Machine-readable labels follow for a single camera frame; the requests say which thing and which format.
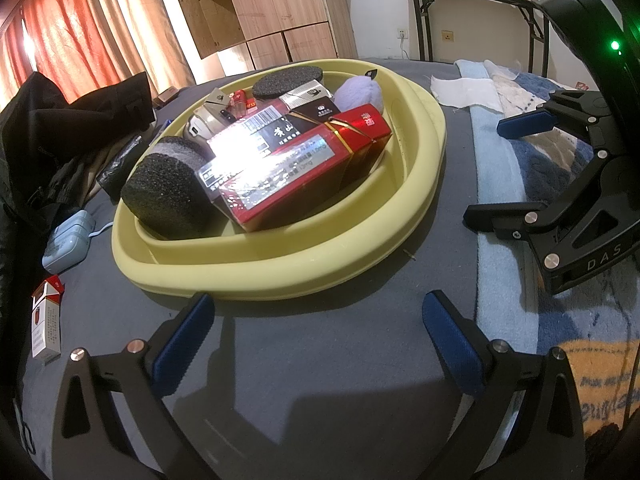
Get white dotted cloth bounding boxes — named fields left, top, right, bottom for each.
left=487, top=60, right=552, bottom=112

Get purple plush ball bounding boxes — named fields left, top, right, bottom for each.
left=334, top=67, right=386, bottom=114

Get black cigarette carton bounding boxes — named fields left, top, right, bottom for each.
left=207, top=110, right=322, bottom=160

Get beige curtain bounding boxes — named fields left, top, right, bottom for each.
left=82, top=0, right=197, bottom=92

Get black plastic wrapper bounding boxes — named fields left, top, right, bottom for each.
left=95, top=135, right=147, bottom=197

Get white red cigarette pack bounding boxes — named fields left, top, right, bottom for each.
left=31, top=275, right=66, bottom=364

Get black round sponge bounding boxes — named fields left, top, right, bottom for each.
left=120, top=136, right=217, bottom=241
left=251, top=64, right=325, bottom=101

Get light blue small device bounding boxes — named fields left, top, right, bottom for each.
left=41, top=210, right=96, bottom=274

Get wooden wardrobe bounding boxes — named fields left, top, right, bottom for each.
left=165, top=0, right=359, bottom=72

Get red gold cigarette carton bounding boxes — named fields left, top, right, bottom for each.
left=325, top=105, right=393, bottom=189

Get silver computer mouse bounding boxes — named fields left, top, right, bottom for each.
left=182, top=105, right=242, bottom=144

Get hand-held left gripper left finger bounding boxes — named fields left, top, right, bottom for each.
left=52, top=292, right=221, bottom=480

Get small brown box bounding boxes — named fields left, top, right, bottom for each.
left=152, top=87, right=180, bottom=109

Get yellow plastic basin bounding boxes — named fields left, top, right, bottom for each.
left=112, top=57, right=447, bottom=302

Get black jacket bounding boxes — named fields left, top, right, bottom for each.
left=0, top=71, right=157, bottom=228

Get red lighter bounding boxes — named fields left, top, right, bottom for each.
left=230, top=91, right=259, bottom=117

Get red silver cigarette carton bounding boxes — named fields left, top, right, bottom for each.
left=199, top=127, right=353, bottom=233

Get blue patterned blanket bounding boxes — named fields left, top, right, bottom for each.
left=454, top=57, right=640, bottom=480

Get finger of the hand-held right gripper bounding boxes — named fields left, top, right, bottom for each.
left=496, top=89, right=610, bottom=150
left=462, top=146, right=628, bottom=261

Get orange curtain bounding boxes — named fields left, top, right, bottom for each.
left=0, top=0, right=108, bottom=106

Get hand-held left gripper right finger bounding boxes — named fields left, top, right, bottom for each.
left=421, top=290, right=586, bottom=480

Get silver black cigarette pack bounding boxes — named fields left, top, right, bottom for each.
left=279, top=80, right=342, bottom=122

